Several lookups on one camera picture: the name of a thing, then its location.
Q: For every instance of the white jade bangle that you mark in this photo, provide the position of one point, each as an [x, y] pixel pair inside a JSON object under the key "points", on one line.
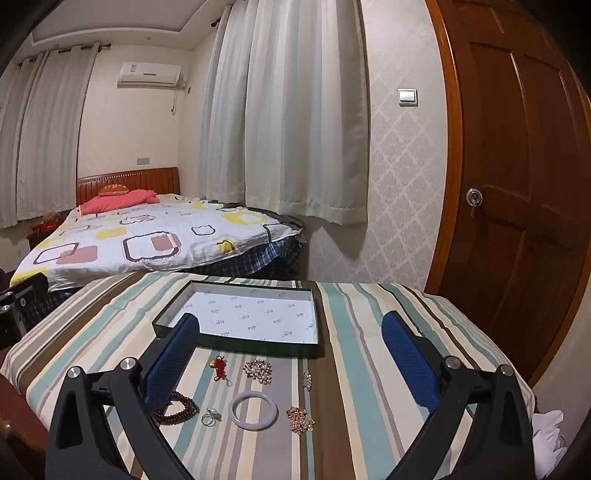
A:
{"points": [[254, 426]]}

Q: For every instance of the long red knot charm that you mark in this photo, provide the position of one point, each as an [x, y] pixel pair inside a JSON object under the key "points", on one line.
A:
{"points": [[220, 371]]}

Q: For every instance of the silver door lock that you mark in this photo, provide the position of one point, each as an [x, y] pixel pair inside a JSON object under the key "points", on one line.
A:
{"points": [[473, 196]]}

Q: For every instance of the red round cushion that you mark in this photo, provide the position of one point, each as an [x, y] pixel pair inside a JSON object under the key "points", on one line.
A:
{"points": [[112, 189]]}

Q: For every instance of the dark wooden furniture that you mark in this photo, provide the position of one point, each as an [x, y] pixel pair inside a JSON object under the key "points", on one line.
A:
{"points": [[18, 434]]}

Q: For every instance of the dark green cardboard box tray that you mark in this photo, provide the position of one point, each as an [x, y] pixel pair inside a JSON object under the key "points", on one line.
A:
{"points": [[258, 318]]}

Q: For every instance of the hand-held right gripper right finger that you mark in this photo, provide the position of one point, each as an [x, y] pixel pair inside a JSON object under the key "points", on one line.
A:
{"points": [[408, 360]]}

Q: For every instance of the white curtain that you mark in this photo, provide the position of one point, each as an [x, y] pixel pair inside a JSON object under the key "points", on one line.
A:
{"points": [[46, 138], [309, 115], [226, 115]]}

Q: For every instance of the striped tablecloth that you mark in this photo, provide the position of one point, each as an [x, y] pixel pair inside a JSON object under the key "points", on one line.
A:
{"points": [[351, 415]]}

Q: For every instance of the dark curtain rod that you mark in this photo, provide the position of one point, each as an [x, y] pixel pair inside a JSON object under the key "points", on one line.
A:
{"points": [[60, 52]]}

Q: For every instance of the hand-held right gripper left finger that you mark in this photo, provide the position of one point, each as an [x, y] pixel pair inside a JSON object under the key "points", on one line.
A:
{"points": [[171, 355]]}

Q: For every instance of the red box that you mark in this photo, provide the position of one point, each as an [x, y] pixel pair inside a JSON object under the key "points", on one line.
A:
{"points": [[44, 228]]}

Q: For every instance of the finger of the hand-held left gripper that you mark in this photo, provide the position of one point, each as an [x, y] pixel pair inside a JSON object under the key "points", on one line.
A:
{"points": [[27, 288]]}

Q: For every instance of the brown wooden door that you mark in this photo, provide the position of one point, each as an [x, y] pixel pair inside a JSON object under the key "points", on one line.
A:
{"points": [[521, 184]]}

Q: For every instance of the air conditioner pipe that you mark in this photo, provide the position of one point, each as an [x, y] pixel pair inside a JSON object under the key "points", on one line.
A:
{"points": [[174, 99]]}

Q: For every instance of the white cloth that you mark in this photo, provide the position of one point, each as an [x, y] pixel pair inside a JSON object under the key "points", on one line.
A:
{"points": [[547, 434]]}

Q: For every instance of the white patterned quilt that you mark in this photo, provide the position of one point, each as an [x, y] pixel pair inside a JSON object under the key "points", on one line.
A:
{"points": [[161, 230]]}

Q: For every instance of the pink pillow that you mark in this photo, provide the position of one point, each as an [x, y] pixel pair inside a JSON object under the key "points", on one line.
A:
{"points": [[115, 203]]}

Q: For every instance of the white air conditioner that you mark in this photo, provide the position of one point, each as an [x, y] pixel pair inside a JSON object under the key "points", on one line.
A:
{"points": [[147, 74]]}

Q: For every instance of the white light switch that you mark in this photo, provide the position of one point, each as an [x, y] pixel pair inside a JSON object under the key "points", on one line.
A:
{"points": [[407, 96]]}

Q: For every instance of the wooden headboard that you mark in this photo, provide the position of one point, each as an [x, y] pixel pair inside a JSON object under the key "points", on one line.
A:
{"points": [[138, 177]]}

